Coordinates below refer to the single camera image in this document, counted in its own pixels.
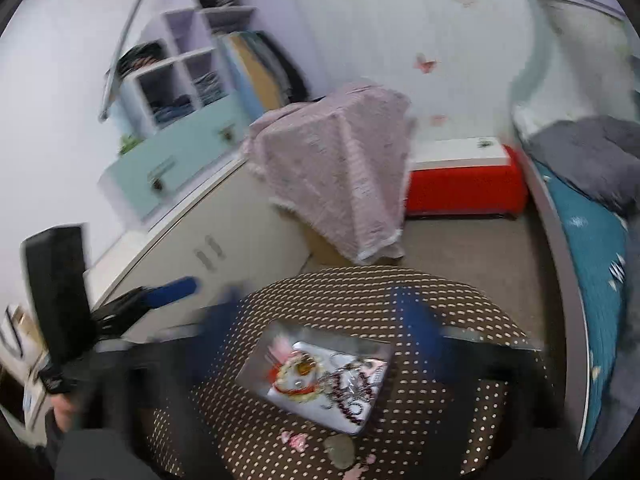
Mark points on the lilac cubby shelf unit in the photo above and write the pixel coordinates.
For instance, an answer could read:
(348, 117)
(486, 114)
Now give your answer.
(185, 35)

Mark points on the dark pink butterfly sticker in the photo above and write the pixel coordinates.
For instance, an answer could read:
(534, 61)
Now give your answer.
(426, 63)

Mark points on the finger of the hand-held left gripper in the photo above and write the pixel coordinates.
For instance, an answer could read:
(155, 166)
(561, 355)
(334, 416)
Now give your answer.
(170, 294)

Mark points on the teal drawer cabinet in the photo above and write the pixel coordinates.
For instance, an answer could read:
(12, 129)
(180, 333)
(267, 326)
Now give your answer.
(175, 150)

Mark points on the folded blue jeans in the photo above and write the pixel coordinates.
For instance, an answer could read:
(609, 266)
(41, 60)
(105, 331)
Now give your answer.
(172, 109)

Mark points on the white low cabinet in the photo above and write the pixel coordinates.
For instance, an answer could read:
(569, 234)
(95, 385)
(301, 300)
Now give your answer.
(200, 230)

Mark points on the pile of dark clothes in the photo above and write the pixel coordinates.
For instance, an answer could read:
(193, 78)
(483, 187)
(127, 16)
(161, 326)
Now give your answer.
(140, 59)

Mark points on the person's left hand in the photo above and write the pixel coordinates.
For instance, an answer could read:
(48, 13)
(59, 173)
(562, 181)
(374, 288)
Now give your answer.
(62, 410)

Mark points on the pink checked bear cloth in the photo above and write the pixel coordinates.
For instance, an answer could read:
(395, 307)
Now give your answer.
(330, 160)

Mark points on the green plant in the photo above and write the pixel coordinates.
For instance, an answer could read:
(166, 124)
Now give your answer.
(128, 144)

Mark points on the pink hair clip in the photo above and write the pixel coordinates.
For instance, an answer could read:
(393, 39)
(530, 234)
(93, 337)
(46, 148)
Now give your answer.
(362, 465)
(294, 439)

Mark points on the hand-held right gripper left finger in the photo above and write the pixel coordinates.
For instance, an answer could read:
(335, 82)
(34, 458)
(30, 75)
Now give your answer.
(220, 310)

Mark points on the grey green round stone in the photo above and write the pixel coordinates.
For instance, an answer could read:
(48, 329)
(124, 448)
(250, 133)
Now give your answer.
(339, 451)

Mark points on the grey metal handrail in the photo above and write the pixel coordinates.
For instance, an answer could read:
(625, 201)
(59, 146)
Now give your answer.
(117, 60)

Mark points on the hanging clothes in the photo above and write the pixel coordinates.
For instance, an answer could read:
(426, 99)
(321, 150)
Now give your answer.
(265, 70)

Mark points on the polka dot round table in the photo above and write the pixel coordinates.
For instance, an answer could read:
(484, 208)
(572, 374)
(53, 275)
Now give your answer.
(350, 300)

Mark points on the dark metal jewelry box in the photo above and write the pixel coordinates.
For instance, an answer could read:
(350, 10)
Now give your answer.
(255, 365)

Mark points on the teal bunk bed frame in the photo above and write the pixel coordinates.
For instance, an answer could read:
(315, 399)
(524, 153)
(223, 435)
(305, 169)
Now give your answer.
(562, 240)

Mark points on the pinecone ornament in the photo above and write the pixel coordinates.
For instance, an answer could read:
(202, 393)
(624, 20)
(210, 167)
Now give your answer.
(227, 134)
(157, 185)

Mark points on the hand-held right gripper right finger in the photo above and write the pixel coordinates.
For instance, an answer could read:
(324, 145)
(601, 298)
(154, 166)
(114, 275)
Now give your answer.
(417, 315)

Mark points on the grey duvet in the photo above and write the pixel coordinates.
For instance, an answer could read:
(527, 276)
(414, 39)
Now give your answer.
(585, 160)

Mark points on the bed with teal sheet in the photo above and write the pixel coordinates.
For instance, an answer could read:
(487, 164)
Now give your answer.
(595, 270)

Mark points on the red storage bench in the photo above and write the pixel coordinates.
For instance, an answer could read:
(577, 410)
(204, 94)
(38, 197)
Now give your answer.
(465, 185)

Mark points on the small pale pink butterfly sticker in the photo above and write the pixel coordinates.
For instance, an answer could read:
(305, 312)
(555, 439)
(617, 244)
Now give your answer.
(438, 120)

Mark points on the folded grey clothes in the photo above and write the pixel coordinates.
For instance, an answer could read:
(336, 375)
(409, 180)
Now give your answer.
(209, 87)

